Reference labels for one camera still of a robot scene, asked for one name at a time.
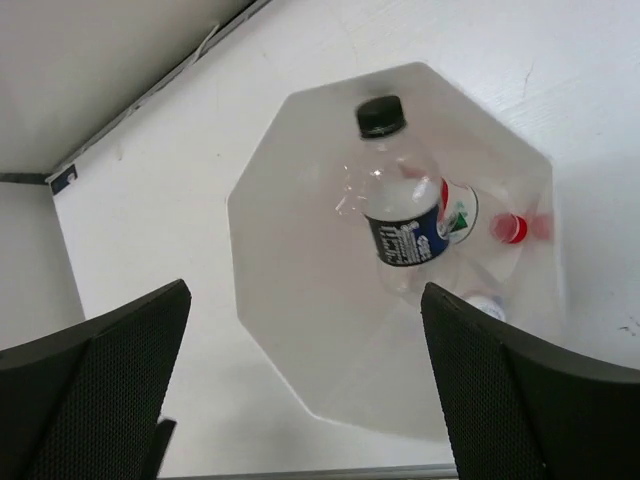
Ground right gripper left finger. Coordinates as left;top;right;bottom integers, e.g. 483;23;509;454
1;280;191;479

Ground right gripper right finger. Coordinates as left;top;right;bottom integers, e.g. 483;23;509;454
421;283;639;479

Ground clear bottle blue orange label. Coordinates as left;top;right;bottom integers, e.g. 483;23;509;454
462;292;507;322

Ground clear bottle red cap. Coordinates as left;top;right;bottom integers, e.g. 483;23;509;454
399;157;556;281

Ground clear bottle black cap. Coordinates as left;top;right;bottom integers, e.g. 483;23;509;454
336;95;461;305

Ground white octagonal plastic bin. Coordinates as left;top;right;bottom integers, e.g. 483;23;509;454
228;63;566;439

